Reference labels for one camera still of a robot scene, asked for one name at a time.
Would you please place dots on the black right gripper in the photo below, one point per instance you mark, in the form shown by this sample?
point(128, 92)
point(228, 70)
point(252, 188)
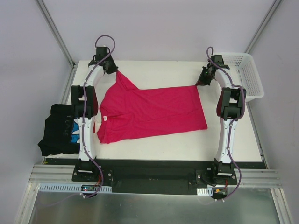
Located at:
point(204, 78)

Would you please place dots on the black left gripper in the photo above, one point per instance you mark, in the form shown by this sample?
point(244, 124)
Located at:
point(111, 67)

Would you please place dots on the pink t shirt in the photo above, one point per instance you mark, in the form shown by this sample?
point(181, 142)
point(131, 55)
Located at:
point(128, 112)

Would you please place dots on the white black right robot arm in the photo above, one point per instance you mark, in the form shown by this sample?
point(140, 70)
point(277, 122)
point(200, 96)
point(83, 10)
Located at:
point(230, 108)

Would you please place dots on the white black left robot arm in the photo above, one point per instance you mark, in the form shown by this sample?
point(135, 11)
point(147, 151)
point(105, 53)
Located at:
point(85, 108)

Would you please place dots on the white perforated plastic basket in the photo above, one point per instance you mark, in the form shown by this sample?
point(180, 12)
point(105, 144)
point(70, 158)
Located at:
point(243, 72)

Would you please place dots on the black folded t shirt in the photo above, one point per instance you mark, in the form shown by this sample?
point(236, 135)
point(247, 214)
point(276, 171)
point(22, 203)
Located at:
point(61, 132)

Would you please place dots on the white red folded shirt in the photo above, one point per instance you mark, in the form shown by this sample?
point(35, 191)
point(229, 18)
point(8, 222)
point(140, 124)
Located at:
point(63, 156)

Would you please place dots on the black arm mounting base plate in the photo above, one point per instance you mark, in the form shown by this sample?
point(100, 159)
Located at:
point(150, 176)

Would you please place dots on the white slotted cable duct right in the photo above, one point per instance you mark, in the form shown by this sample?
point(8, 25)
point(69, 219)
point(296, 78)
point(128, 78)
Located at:
point(204, 191)

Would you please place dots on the white slotted cable duct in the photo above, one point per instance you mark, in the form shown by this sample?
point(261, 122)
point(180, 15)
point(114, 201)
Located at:
point(204, 191)
point(73, 188)

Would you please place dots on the aluminium frame rail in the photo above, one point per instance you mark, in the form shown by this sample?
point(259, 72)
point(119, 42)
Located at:
point(51, 173)

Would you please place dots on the white slotted cable duct left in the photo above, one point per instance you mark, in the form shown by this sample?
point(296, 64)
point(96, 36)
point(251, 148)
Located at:
point(73, 188)

